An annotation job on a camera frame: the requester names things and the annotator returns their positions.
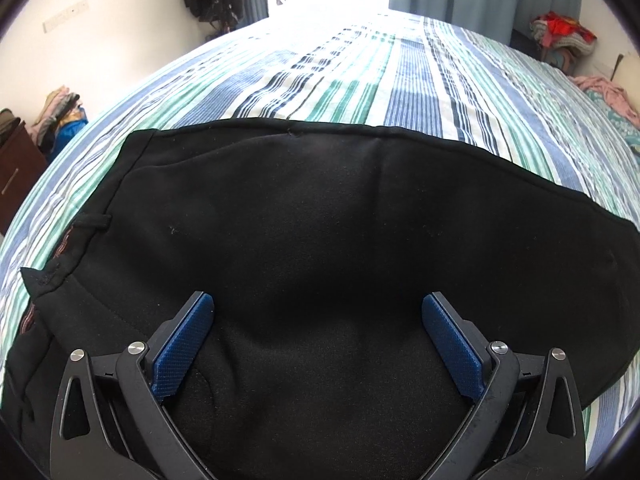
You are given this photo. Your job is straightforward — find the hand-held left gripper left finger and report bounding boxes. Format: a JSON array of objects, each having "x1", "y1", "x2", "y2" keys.
[{"x1": 50, "y1": 290, "x2": 216, "y2": 480}]

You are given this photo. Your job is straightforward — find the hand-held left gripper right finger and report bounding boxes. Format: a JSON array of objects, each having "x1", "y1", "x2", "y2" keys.
[{"x1": 421, "y1": 290, "x2": 587, "y2": 480}]

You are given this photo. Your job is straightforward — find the black pants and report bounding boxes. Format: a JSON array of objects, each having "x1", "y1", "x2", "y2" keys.
[{"x1": 2, "y1": 117, "x2": 640, "y2": 480}]

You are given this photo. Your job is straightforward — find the dark wooden cabinet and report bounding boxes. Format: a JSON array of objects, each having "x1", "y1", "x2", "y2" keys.
[{"x1": 0, "y1": 107, "x2": 49, "y2": 237}]

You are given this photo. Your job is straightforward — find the clothes pile with blue cloth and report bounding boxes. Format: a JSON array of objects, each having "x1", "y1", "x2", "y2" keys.
[{"x1": 27, "y1": 87, "x2": 89, "y2": 161}]

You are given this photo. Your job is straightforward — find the teal patterned pillow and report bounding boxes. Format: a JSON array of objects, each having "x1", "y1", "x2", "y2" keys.
[{"x1": 590, "y1": 89, "x2": 640, "y2": 157}]

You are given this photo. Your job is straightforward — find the striped bed sheet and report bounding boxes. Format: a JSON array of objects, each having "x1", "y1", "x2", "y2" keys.
[{"x1": 0, "y1": 10, "x2": 640, "y2": 466}]

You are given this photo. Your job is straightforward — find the pink cloth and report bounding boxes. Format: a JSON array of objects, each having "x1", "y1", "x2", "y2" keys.
[{"x1": 572, "y1": 75, "x2": 640, "y2": 127}]

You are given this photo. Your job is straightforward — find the small stool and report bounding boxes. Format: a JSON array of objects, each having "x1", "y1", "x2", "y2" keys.
[{"x1": 537, "y1": 46, "x2": 577, "y2": 77}]

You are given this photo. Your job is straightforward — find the cream headboard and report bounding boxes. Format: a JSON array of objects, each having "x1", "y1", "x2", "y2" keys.
[{"x1": 612, "y1": 52, "x2": 640, "y2": 92}]

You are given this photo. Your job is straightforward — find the clothes pile with red cloth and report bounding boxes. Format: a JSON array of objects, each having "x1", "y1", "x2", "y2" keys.
[{"x1": 530, "y1": 10, "x2": 598, "y2": 59}]

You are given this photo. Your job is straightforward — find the white wall switch plate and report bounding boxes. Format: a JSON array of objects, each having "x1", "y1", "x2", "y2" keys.
[{"x1": 42, "y1": 0, "x2": 91, "y2": 34}]

